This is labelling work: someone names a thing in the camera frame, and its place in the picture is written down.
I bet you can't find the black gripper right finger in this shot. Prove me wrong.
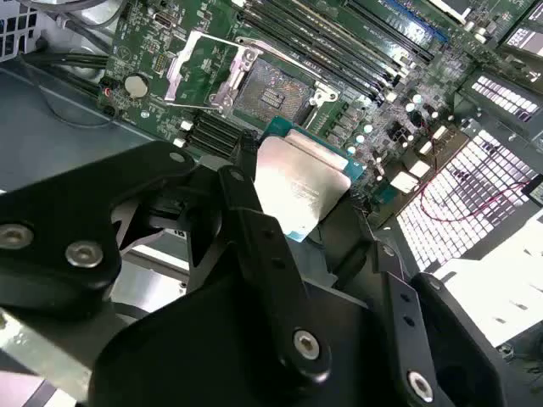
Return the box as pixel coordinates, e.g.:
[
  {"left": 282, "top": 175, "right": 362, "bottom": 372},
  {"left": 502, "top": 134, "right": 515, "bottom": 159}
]
[{"left": 339, "top": 197, "right": 517, "bottom": 407}]

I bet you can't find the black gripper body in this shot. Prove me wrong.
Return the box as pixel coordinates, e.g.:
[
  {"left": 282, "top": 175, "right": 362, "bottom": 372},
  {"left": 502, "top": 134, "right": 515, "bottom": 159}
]
[{"left": 89, "top": 263, "right": 409, "bottom": 407}]

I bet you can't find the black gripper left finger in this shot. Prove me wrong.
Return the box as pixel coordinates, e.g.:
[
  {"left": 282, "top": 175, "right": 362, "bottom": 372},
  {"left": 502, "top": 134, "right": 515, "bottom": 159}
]
[{"left": 0, "top": 131, "right": 333, "bottom": 388}]

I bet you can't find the silver socket cover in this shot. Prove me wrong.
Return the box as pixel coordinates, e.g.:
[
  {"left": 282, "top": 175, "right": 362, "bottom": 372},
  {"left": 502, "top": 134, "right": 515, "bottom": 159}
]
[{"left": 163, "top": 30, "right": 264, "bottom": 116}]

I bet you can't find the silver CPU chip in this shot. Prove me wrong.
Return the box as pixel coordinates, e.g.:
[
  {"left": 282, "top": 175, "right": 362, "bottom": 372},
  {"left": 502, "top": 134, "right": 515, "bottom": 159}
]
[{"left": 253, "top": 114, "right": 367, "bottom": 245}]

